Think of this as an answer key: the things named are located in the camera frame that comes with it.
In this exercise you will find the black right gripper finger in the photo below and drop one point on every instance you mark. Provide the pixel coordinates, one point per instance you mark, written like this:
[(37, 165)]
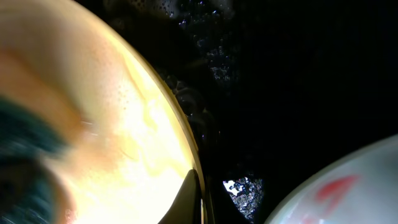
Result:
[(186, 208)]

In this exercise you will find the yellow plate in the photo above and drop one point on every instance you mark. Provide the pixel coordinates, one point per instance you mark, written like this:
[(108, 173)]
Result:
[(128, 145)]

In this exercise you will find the green yellow sponge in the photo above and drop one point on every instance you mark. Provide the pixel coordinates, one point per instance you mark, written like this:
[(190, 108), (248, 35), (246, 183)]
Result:
[(28, 193)]

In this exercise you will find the light blue plate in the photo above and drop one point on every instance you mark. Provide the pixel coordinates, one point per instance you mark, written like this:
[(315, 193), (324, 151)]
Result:
[(359, 188)]

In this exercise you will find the round black tray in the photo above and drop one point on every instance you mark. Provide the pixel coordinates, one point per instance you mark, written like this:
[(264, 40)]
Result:
[(274, 90)]

